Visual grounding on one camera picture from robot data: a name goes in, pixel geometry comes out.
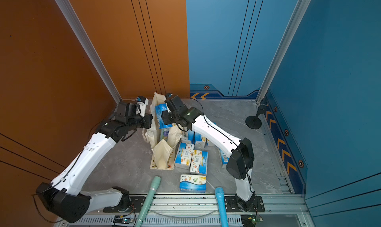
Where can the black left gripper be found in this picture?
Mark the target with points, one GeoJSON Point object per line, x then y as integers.
{"type": "Point", "coordinates": [149, 118]}

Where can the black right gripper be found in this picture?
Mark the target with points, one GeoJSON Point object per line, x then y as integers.
{"type": "Point", "coordinates": [165, 114]}

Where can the blue cartoon tissue pack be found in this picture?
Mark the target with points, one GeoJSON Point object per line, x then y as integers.
{"type": "Point", "coordinates": [160, 110]}

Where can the cream floral canvas bag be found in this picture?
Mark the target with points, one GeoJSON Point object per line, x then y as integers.
{"type": "Point", "coordinates": [163, 142]}

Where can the blue white tissue pack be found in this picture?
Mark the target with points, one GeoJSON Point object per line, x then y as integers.
{"type": "Point", "coordinates": [192, 183]}

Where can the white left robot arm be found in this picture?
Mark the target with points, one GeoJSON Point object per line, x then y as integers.
{"type": "Point", "coordinates": [64, 196]}

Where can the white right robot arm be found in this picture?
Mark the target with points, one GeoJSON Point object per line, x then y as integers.
{"type": "Point", "coordinates": [239, 151]}

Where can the back row tissue pack left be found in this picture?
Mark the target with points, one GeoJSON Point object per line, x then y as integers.
{"type": "Point", "coordinates": [188, 137]}

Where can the tissue pack left of pair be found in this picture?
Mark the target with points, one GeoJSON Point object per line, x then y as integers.
{"type": "Point", "coordinates": [184, 155]}

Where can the tissue pack of pair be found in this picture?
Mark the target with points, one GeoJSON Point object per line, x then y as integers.
{"type": "Point", "coordinates": [184, 155]}
{"type": "Point", "coordinates": [199, 162]}

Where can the tissue pack right of pair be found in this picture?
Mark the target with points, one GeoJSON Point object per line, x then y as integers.
{"type": "Point", "coordinates": [199, 162]}

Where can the black round-base stand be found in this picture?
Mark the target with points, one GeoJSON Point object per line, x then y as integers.
{"type": "Point", "coordinates": [254, 122]}

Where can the left circuit board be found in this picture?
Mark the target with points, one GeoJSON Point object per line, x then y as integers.
{"type": "Point", "coordinates": [123, 221]}

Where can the circuit board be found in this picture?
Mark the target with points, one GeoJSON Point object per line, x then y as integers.
{"type": "Point", "coordinates": [250, 221]}
{"type": "Point", "coordinates": [123, 221]}

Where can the right circuit board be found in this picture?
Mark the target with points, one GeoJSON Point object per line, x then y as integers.
{"type": "Point", "coordinates": [250, 221]}

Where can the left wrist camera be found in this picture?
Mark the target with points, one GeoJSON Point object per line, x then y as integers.
{"type": "Point", "coordinates": [142, 103]}

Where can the green handle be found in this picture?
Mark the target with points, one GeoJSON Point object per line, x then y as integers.
{"type": "Point", "coordinates": [148, 200]}

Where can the blue handle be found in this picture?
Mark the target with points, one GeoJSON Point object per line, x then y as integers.
{"type": "Point", "coordinates": [220, 198]}

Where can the aluminium front rail frame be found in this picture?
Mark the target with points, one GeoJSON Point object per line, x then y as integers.
{"type": "Point", "coordinates": [201, 210]}

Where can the aluminium corner post left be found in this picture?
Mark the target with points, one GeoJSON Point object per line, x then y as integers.
{"type": "Point", "coordinates": [82, 36]}

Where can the aluminium corner post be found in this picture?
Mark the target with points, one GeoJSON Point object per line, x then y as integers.
{"type": "Point", "coordinates": [82, 36]}
{"type": "Point", "coordinates": [292, 26]}

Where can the aluminium corner post right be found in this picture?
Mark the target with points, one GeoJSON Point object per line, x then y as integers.
{"type": "Point", "coordinates": [292, 26]}

